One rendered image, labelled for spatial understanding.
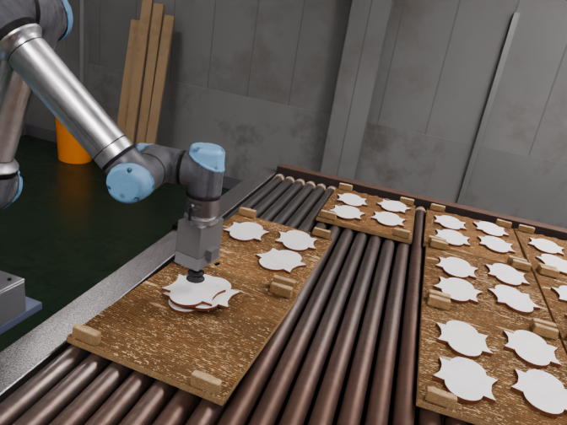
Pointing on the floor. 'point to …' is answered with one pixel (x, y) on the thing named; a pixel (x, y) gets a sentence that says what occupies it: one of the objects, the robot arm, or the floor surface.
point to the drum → (69, 147)
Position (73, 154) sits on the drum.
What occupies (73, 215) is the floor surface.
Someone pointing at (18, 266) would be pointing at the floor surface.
